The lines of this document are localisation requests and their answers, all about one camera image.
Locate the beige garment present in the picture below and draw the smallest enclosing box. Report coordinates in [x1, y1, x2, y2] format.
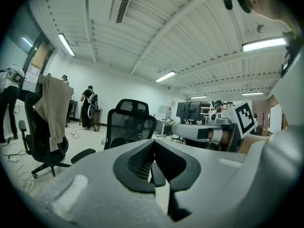
[34, 74, 74, 145]

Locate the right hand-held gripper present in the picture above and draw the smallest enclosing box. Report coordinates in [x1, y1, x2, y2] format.
[171, 100, 257, 152]

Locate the thin black cable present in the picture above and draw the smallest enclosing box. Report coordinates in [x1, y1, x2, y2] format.
[0, 141, 27, 160]

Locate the person's right hand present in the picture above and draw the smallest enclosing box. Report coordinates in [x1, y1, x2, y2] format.
[222, 129, 233, 151]

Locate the black mesh office chair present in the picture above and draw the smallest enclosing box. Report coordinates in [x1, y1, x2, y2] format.
[70, 98, 157, 165]

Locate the person's right forearm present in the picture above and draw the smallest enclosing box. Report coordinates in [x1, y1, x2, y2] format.
[238, 133, 271, 154]

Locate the person's white harness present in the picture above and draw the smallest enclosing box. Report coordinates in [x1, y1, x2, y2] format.
[268, 53, 304, 140]

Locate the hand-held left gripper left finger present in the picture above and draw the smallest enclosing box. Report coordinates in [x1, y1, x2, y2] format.
[26, 138, 173, 228]

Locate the ceiling air vent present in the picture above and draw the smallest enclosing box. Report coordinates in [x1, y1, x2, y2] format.
[115, 0, 138, 24]

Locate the person's head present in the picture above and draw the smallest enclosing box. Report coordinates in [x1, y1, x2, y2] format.
[242, 0, 300, 28]

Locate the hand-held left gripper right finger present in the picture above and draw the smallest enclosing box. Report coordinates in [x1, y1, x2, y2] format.
[153, 136, 298, 228]

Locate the white desk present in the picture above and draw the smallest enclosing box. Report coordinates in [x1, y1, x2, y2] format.
[153, 117, 182, 137]

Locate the white door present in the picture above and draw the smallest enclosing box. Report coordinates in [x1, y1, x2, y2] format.
[269, 104, 284, 134]

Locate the black monitor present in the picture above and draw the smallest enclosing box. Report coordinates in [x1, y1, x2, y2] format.
[176, 101, 202, 124]

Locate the person's dark shirt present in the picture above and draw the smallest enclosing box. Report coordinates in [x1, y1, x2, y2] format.
[280, 31, 300, 78]

